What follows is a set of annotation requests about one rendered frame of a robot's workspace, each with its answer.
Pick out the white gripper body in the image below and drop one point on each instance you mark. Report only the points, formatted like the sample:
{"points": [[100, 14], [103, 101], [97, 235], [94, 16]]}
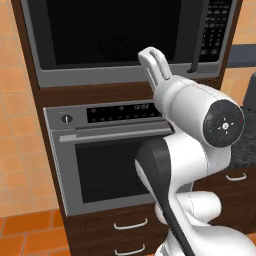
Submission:
{"points": [[155, 65]]}

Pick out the silver built-in oven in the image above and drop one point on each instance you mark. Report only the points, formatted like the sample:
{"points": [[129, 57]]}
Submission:
{"points": [[80, 115]]}

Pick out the dark wood appliance cabinet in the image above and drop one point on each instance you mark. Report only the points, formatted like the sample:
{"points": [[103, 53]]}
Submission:
{"points": [[83, 95]]}

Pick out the silver oven door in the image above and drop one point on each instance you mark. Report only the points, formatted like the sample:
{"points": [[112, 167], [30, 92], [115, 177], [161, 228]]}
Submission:
{"points": [[106, 173]]}

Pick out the silver oven knob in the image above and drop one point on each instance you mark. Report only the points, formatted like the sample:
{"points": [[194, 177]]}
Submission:
{"points": [[67, 119]]}

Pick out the dark wood drawer front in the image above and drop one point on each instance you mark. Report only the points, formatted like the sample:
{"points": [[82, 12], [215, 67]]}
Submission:
{"points": [[238, 200], [96, 250], [90, 226]]}

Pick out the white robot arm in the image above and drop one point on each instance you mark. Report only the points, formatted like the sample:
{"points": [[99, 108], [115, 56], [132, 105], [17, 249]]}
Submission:
{"points": [[190, 156]]}

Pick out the silver microwave oven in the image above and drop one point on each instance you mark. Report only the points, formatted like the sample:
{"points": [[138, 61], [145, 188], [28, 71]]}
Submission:
{"points": [[110, 75]]}

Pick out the black glass microwave door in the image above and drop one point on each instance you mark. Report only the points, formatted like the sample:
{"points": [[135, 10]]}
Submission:
{"points": [[113, 33]]}

